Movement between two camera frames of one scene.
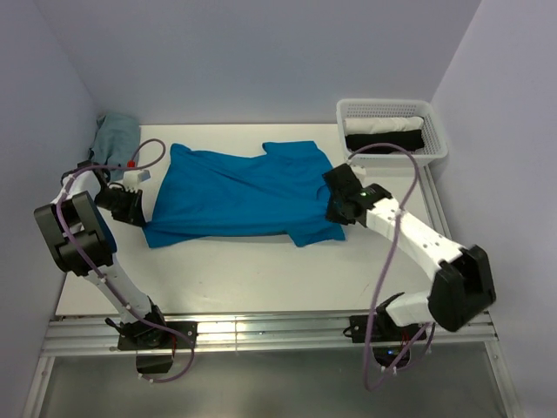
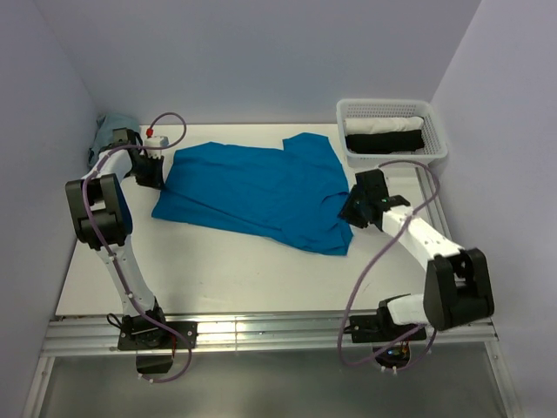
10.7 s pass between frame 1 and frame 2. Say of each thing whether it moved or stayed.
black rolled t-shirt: stayed
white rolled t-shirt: stayed
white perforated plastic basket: stayed
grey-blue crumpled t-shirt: stayed
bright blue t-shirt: moved
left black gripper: moved
